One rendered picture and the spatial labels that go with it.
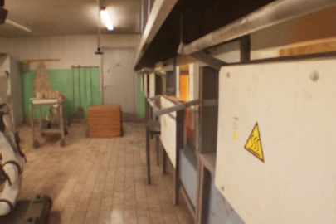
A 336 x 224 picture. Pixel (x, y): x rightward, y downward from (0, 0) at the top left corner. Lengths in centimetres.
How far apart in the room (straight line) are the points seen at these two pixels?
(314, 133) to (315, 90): 7
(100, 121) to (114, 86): 177
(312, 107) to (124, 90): 606
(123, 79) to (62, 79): 174
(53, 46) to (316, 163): 660
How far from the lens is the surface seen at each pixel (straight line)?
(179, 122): 146
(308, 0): 24
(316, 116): 37
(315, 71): 37
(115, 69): 631
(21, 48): 708
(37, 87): 676
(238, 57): 80
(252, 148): 54
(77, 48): 649
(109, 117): 476
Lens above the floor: 130
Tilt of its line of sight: 6 degrees down
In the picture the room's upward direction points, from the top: straight up
